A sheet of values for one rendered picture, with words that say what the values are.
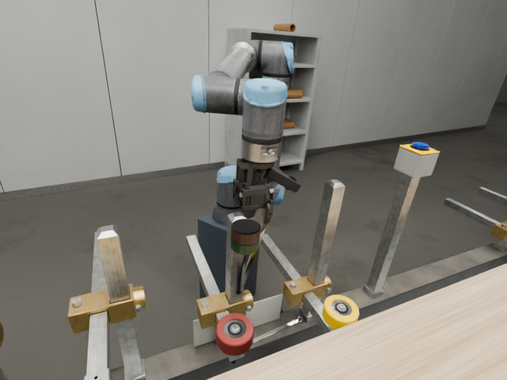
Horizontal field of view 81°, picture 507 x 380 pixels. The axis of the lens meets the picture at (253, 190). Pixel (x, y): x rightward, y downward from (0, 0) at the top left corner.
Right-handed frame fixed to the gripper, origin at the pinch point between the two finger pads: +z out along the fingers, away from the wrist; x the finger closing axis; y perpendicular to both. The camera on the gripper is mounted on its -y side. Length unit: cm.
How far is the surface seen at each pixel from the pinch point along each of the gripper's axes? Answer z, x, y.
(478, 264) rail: 30, 11, -94
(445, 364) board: 10.2, 41.0, -21.9
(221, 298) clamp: 13.4, 7.1, 13.1
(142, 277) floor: 100, -105, 30
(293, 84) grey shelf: -1, -274, -172
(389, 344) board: 10.3, 33.7, -14.6
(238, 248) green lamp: -7.3, 14.7, 12.4
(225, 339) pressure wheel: 9.8, 20.9, 16.7
